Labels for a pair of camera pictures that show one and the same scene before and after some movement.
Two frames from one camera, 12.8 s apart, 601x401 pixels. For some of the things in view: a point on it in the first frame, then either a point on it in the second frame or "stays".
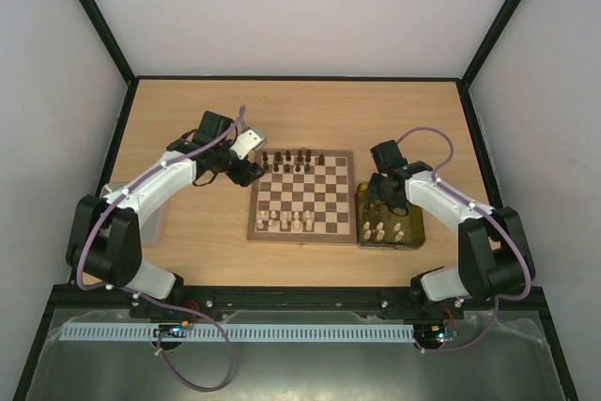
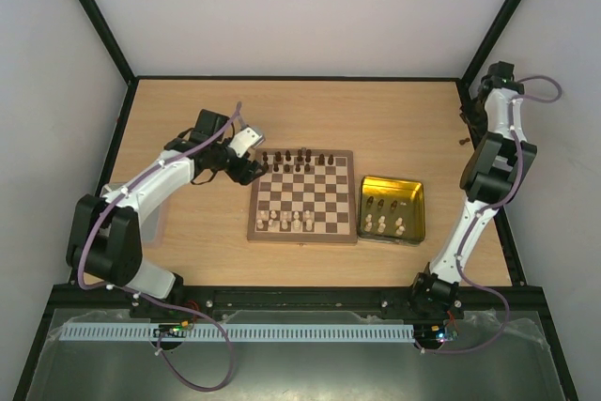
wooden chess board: x=303 y=195 stays
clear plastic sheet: x=499 y=357 stays
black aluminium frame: x=425 y=294 stays
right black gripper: x=388 y=191 to x=468 y=115
